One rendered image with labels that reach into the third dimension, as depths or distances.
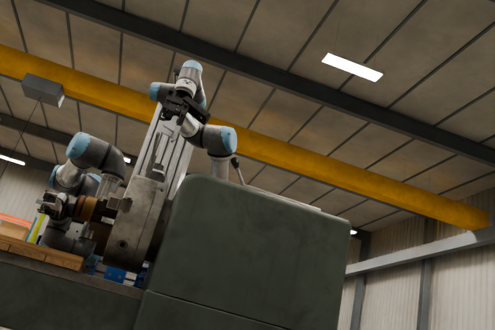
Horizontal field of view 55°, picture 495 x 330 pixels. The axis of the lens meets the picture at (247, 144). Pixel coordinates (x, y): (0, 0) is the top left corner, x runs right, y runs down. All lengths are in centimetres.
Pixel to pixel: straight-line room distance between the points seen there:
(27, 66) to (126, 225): 1194
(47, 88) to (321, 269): 1163
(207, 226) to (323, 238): 39
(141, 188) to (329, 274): 66
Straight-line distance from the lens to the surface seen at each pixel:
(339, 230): 162
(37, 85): 1290
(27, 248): 149
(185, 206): 147
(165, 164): 259
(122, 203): 153
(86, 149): 198
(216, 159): 214
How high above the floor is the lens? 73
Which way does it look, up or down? 25 degrees up
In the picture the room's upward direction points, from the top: 15 degrees clockwise
